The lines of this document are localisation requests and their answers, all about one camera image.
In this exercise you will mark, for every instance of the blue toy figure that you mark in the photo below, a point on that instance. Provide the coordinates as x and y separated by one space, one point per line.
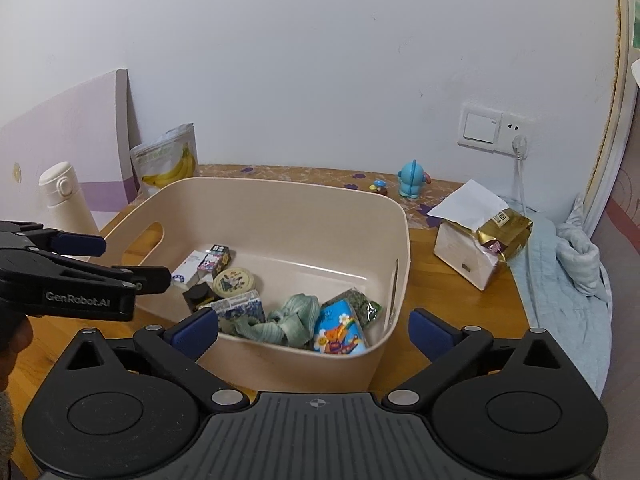
414 179

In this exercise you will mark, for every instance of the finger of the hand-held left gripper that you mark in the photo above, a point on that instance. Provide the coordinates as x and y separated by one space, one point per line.
80 244
150 279

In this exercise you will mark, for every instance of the banana snack bag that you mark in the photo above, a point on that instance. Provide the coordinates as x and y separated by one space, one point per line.
167 160

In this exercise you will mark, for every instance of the white tissue box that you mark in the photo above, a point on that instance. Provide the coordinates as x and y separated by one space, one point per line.
462 250

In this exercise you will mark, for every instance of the light blue blanket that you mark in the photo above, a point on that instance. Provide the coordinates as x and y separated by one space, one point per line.
565 300

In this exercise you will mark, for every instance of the white arched frame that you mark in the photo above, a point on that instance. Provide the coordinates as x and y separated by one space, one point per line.
617 85

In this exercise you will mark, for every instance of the white thermos bottle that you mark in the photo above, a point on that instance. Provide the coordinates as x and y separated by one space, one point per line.
65 200

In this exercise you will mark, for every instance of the small white and blue box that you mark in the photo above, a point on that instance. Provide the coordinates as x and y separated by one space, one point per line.
189 267

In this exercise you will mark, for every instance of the white wall socket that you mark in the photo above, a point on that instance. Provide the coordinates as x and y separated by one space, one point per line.
515 132

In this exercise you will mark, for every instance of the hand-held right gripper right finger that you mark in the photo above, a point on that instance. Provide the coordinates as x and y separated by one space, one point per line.
425 327

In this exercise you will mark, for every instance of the green dried herb packet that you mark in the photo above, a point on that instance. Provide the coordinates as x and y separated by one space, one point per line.
362 305

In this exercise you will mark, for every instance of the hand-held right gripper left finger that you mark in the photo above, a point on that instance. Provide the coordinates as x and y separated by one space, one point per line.
192 332

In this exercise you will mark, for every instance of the small black box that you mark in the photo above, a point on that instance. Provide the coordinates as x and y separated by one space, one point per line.
199 296

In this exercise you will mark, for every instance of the green striped cloth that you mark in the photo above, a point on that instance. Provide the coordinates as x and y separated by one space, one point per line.
290 320

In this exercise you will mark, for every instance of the blue patterned tissue packet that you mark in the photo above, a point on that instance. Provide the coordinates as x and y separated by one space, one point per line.
242 309

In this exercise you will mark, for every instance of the beige plastic storage basket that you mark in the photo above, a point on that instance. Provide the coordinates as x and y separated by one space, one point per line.
280 220

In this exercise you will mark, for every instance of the person's left hand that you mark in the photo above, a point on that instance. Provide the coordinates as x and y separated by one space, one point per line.
15 347

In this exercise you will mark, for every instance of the round patterned tin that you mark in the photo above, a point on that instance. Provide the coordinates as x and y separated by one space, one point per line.
234 282

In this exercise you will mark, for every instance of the pink and white board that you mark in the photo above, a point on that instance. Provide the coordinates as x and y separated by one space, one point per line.
60 135

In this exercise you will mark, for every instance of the colourful cartoon bear packet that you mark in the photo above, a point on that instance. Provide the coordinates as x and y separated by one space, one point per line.
340 332

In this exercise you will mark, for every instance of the small toy mushroom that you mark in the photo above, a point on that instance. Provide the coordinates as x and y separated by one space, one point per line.
380 186

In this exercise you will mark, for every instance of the white wall switch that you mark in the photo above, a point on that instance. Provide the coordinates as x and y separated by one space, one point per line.
480 127

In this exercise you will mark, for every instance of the small cartoon print box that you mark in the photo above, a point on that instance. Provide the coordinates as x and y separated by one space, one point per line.
216 259

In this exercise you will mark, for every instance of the gold foil bag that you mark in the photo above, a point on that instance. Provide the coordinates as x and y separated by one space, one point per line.
505 235

